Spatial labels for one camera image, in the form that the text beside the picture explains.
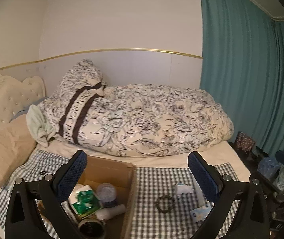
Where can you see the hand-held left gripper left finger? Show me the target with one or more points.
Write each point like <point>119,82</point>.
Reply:
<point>72,176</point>

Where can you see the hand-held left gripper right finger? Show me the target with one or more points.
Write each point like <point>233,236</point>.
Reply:
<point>204,176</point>

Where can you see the green packet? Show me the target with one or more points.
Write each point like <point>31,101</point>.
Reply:
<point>84,201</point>

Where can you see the clear plastic jar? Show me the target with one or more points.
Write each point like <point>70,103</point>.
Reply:
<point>106,191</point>

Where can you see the brown cardboard box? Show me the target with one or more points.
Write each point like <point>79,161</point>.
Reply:
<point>112,171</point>

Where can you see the white bottle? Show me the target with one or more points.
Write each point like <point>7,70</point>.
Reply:
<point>112,211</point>

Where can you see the blue water bottle pack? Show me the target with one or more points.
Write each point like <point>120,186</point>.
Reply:
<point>269,166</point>

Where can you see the grey strip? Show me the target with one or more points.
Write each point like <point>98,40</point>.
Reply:
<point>199,196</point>

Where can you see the dark bags pile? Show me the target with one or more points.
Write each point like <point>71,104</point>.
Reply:
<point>253,156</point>

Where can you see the dark patterned bag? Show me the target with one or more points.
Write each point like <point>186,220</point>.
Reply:
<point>244,142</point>

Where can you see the checked cloth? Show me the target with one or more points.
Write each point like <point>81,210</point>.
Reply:
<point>151,179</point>

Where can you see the pale green towel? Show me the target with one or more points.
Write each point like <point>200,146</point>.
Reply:
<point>39,127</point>

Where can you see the beige pillow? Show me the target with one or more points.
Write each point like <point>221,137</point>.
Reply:
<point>9,149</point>

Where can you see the floral duvet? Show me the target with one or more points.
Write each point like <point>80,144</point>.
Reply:
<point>156,119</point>

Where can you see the floral pillow with dark stripes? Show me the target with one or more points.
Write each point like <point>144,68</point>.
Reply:
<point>82,79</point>

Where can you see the teal curtain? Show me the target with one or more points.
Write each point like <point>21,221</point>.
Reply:
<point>231,54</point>

